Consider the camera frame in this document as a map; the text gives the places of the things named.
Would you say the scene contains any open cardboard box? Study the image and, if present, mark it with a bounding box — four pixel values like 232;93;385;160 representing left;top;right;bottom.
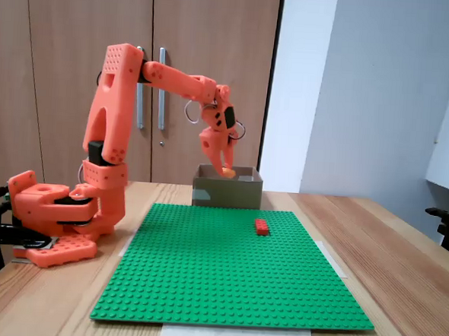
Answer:
190;162;266;211

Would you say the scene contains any red lego block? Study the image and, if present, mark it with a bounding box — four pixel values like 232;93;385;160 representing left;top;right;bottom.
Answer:
253;218;271;237

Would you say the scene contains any green lego baseplate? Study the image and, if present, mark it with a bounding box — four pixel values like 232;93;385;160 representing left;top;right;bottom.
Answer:
88;199;381;336

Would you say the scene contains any wooden cabinet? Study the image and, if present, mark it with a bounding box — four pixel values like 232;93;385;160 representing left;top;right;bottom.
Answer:
0;0;286;193

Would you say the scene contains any short translucent tape strip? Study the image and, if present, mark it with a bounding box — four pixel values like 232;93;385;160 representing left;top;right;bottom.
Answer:
118;228;140;258
319;241;349;280

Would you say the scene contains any thin servo cable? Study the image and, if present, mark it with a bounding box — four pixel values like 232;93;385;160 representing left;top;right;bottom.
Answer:
182;98;248;141

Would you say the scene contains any metal cabinet handle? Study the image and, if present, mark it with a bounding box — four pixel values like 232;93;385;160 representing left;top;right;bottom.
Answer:
131;46;150;130
154;47;170;132

